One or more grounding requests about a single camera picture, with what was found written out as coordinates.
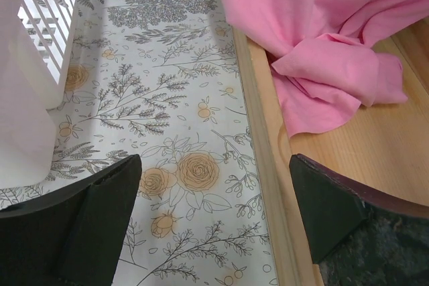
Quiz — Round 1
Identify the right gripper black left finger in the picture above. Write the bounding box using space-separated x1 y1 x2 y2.
1 155 142 285

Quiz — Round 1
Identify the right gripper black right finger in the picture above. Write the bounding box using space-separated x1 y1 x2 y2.
289 154 428 264

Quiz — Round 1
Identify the white plastic dish rack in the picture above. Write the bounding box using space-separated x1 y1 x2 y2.
1 0 77 188

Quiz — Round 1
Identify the pink t-shirt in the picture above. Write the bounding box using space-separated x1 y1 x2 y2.
221 0 428 136

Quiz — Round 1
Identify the floral table mat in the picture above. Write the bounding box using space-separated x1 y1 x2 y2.
1 0 278 285

